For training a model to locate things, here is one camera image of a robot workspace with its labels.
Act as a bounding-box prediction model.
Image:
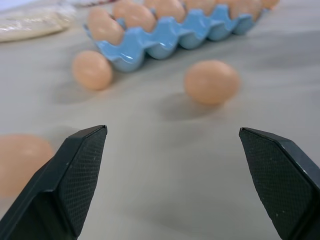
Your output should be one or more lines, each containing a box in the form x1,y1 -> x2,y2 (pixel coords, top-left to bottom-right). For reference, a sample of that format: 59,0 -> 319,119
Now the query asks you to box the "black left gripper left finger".
0,124 -> 109,240

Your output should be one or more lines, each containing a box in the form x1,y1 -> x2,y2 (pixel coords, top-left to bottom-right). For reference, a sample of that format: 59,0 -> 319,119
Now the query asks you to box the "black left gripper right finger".
238,126 -> 320,240

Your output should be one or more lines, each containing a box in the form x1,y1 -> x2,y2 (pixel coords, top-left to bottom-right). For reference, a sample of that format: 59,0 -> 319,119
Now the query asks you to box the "blue egg tray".
82,4 -> 268,74

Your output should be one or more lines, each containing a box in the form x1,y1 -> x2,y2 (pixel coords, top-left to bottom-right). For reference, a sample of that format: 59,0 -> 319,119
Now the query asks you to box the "brown egg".
112,0 -> 158,33
217,0 -> 262,22
87,6 -> 125,41
71,50 -> 113,91
183,0 -> 219,15
0,133 -> 55,200
260,0 -> 280,10
144,0 -> 187,23
183,59 -> 241,105

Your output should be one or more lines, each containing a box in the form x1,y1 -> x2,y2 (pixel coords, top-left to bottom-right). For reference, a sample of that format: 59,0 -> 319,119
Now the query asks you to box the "clear plastic bag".
0,5 -> 76,43

